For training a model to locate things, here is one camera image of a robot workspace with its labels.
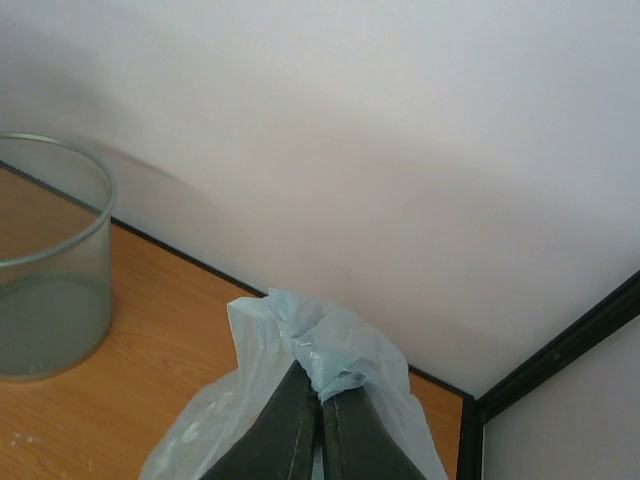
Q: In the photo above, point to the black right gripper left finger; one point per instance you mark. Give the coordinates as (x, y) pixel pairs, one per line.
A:
(281, 442)

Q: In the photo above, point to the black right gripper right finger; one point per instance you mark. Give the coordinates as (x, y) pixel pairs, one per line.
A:
(356, 445)

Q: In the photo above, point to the translucent blue plastic bag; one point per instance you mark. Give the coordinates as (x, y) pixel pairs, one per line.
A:
(338, 350)

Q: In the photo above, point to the grey mesh trash bin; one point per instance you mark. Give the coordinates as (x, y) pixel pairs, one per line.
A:
(56, 296)

